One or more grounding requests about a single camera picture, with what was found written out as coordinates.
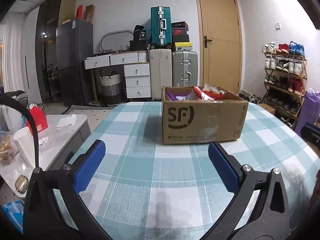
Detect red white snack bag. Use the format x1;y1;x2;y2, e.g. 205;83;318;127
193;86;226;101

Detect purple white snack bag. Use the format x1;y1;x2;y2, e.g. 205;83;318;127
165;90;199;101

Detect right hand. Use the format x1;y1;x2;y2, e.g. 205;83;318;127
310;170;320;207

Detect purple plastic bag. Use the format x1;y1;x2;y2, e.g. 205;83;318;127
295;88;320;137

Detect blue patterned bag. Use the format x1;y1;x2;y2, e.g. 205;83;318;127
3;200;24;233

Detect earbuds case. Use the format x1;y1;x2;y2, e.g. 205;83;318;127
15;175;29;194

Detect small cardboard box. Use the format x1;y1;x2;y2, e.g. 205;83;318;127
258;103;276;115

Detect grey side table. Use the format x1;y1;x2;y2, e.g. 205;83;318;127
1;114;91;198

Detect wooden shoe rack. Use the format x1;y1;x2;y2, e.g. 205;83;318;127
261;41;308;129

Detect white paper cup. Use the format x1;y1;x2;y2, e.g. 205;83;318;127
13;127;35;168

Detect teal plaid tablecloth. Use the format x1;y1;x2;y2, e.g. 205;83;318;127
78;102;319;239

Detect red paper bag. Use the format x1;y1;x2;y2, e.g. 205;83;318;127
29;105;48;133

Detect patterned floor rug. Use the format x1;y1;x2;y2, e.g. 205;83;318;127
62;105;116;114

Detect cardboard SF box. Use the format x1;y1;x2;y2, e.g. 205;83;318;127
162;87;248;145

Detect woven laundry basket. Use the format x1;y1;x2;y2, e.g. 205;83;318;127
99;71;123;105

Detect wooden door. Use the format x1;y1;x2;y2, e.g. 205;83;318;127
196;0;242;93

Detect silver suitcase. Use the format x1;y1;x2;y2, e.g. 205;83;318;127
172;51;198;87

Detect black tall cabinet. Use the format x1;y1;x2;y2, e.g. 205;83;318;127
35;0;76;103

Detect stacked shoe boxes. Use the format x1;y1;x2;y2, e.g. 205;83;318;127
171;21;193;51

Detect white drawer desk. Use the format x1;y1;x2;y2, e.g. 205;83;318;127
85;50;151;99

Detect beige suitcase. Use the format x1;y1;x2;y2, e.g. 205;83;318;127
149;49;172;100

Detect dark grey refrigerator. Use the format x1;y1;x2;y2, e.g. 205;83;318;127
56;18;93;107

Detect teal suitcase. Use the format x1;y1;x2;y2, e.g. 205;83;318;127
150;6;172;49

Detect black bag on desk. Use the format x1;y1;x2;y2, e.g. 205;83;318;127
130;25;146;51

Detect white curtain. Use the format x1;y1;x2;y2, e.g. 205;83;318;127
1;12;27;92

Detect black cable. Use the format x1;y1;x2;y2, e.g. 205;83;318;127
0;93;41;169

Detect arched metal mirror frame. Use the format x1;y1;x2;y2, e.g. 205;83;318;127
99;30;133;52

